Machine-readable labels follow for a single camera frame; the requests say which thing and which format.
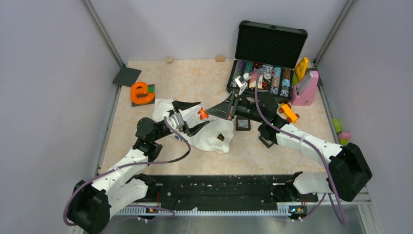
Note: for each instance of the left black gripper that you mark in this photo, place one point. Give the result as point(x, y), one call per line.
point(193, 130)

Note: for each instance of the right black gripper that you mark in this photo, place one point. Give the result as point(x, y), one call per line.
point(224, 110)

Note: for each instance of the white t-shirt garment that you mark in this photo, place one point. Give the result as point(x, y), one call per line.
point(215, 136)

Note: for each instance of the black display frame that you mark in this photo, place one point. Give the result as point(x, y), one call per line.
point(267, 143)

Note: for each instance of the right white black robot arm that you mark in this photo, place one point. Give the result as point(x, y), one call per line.
point(346, 170)

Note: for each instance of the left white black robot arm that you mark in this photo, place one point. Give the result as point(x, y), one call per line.
point(94, 202)

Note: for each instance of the black box with blue brooch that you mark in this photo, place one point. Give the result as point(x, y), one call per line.
point(242, 124)

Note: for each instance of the small wooden block right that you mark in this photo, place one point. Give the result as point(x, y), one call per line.
point(220, 58)

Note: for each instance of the small dark mat under dispenser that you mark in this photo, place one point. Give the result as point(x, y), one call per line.
point(146, 100)

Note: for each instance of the yellow orange toy piece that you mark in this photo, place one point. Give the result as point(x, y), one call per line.
point(291, 116)

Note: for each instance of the black open poker chip case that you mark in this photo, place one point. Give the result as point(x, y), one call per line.
point(274, 51)

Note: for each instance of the dark grey lego baseplate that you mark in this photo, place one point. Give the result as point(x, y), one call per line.
point(127, 76)

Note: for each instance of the pink box with grey lid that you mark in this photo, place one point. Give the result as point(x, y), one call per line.
point(305, 90)

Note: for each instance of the yellow toy block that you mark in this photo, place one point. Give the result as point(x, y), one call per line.
point(300, 69)

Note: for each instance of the green pink toy bricks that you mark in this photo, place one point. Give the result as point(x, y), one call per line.
point(343, 137)

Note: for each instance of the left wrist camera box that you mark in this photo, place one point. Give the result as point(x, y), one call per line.
point(176, 121)

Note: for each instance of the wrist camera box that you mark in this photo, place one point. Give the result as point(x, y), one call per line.
point(241, 83)
point(176, 121)

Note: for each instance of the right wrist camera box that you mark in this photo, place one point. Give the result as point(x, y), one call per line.
point(241, 83)

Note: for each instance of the black mounting base plate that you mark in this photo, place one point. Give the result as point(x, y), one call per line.
point(221, 193)

